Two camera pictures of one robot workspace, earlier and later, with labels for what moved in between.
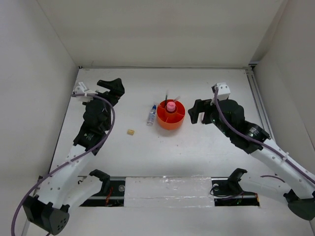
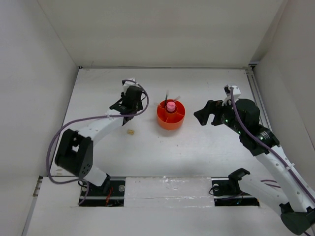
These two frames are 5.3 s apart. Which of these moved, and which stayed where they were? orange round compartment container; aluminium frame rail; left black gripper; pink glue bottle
Moved: left black gripper
Stayed: orange round compartment container; pink glue bottle; aluminium frame rail
